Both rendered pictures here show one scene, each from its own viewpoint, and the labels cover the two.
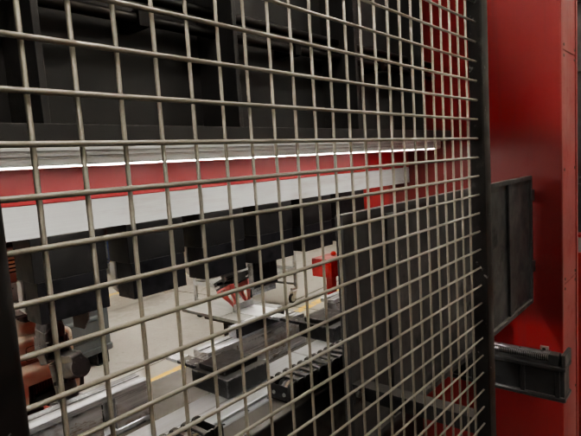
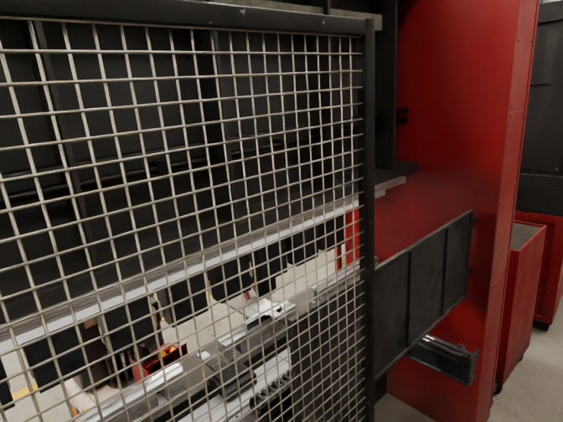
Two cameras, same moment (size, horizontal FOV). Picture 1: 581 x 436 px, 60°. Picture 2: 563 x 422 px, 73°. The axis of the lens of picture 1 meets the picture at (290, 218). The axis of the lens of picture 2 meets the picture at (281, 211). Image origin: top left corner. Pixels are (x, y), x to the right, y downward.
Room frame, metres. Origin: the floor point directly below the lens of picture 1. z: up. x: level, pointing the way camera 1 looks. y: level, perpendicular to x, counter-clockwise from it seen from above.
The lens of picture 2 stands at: (0.02, -0.20, 1.90)
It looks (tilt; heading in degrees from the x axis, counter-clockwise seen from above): 18 degrees down; 8
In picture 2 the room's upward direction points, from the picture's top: 4 degrees counter-clockwise
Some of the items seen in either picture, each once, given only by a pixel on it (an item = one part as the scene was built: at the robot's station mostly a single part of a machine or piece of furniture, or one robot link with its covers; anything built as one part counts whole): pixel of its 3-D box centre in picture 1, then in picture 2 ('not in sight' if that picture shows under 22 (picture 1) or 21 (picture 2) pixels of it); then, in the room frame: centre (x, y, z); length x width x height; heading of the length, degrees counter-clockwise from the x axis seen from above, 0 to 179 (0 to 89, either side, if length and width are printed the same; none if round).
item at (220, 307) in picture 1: (231, 308); (247, 299); (1.54, 0.20, 1.00); 0.26 x 0.18 x 0.01; 49
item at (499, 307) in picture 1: (467, 272); (403, 304); (1.29, -0.45, 1.12); 1.13 x 0.02 x 0.44; 139
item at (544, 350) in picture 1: (455, 351); (400, 334); (1.54, -0.49, 0.81); 0.64 x 0.08 x 0.14; 49
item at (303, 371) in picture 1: (336, 358); (299, 375); (1.03, -0.08, 1.02); 0.37 x 0.06 x 0.04; 139
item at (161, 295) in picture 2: (148, 255); (182, 294); (1.16, 0.34, 1.24); 0.15 x 0.09 x 0.17; 139
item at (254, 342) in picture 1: (254, 345); (260, 331); (1.40, 0.13, 0.92); 0.39 x 0.06 x 0.10; 139
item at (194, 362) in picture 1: (207, 362); (219, 367); (1.07, 0.20, 1.01); 0.26 x 0.12 x 0.05; 49
